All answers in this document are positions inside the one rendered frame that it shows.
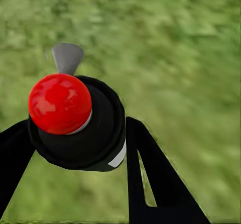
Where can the pesticide atomizer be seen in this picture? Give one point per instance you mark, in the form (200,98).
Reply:
(76,122)

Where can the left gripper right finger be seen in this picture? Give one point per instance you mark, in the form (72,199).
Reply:
(175,204)

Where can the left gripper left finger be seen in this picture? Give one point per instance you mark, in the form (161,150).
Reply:
(16,150)

